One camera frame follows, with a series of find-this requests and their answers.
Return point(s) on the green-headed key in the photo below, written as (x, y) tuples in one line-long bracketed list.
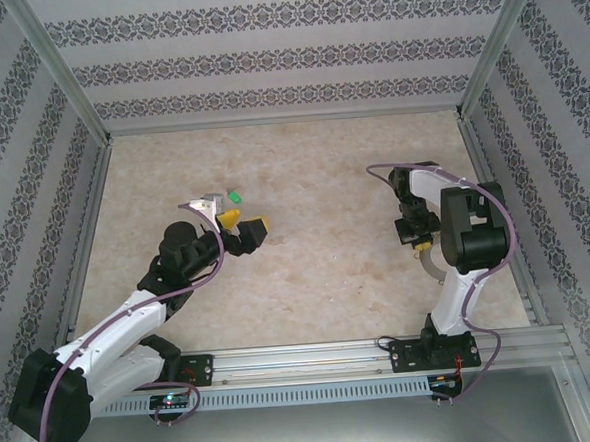
[(233, 197)]

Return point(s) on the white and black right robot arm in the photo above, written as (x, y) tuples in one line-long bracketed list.
[(450, 301)]

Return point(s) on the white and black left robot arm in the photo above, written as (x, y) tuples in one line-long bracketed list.
[(112, 337)]

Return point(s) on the right circuit board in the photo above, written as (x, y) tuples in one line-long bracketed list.
[(442, 381)]

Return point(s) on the circuit board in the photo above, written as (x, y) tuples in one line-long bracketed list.
[(442, 381), (168, 401)]

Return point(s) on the left circuit board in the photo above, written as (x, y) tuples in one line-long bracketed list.
[(168, 401)]

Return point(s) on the grey metal sheet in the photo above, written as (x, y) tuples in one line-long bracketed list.
[(308, 430)]

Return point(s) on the aluminium side rail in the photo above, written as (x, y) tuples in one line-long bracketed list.
[(89, 233), (476, 155)]

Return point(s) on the grey wall base strip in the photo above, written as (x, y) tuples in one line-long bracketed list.
[(284, 124)]

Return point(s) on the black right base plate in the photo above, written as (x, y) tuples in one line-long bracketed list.
[(403, 357)]

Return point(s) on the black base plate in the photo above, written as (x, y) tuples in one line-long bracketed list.
[(204, 369), (403, 357)]

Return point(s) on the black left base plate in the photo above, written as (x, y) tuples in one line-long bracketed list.
[(204, 369)]

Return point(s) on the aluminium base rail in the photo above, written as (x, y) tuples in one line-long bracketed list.
[(303, 361)]

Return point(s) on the aluminium corner post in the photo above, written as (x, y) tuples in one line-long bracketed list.
[(60, 70), (499, 43)]

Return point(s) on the aluminium front frame bar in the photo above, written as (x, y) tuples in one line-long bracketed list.
[(582, 409)]

